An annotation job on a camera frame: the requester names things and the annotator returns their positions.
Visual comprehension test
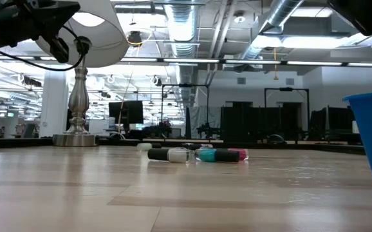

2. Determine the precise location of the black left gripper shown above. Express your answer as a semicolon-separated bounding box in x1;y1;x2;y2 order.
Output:
4;0;82;46

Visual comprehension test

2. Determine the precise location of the pale green nail polish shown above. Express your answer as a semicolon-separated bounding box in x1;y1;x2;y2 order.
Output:
136;142;163;152

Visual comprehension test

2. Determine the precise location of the teal nail polish black cap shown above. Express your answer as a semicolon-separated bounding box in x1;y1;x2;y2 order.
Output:
194;148;241;164

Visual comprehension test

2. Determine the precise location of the magenta nail polish black cap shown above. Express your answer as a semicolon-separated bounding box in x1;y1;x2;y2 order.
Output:
227;148;250;162

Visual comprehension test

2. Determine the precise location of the black ceiling device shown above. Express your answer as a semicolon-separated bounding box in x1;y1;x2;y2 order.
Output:
127;30;144;48

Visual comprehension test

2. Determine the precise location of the silver lamp white shade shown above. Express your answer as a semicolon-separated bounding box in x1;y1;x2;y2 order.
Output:
34;0;131;148

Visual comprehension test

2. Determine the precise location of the black monitor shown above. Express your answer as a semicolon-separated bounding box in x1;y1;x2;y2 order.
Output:
108;101;144;125

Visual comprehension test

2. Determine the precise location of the long ceiling light strip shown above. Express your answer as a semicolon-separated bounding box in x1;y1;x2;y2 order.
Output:
120;57;372;68

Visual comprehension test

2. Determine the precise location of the grey tarp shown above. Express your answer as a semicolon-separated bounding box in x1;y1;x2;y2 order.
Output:
185;105;222;139

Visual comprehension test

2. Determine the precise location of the black partition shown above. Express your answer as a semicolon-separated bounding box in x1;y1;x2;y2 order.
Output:
220;106;302;143
308;106;357;136

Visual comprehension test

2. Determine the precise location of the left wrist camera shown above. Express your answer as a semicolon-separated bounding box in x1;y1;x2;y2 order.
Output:
49;37;70;64

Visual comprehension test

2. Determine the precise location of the black left wrist camera cable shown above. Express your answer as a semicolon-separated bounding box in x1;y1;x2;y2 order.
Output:
0;25;87;72

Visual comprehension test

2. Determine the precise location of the silver ventilation duct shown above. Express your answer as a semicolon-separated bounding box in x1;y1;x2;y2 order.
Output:
239;0;304;62
163;0;200;109

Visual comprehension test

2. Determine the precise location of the black table frame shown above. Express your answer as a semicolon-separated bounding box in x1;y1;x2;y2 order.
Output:
0;135;366;155

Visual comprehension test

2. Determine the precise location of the black frame stand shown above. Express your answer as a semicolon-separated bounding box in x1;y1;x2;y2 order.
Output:
264;86;310;142
161;83;210;139

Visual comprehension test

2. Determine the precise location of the yellow hanging cord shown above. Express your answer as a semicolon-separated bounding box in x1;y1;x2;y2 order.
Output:
272;47;279;81

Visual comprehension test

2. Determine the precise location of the black cable loop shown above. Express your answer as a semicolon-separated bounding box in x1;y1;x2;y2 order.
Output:
265;134;287;145

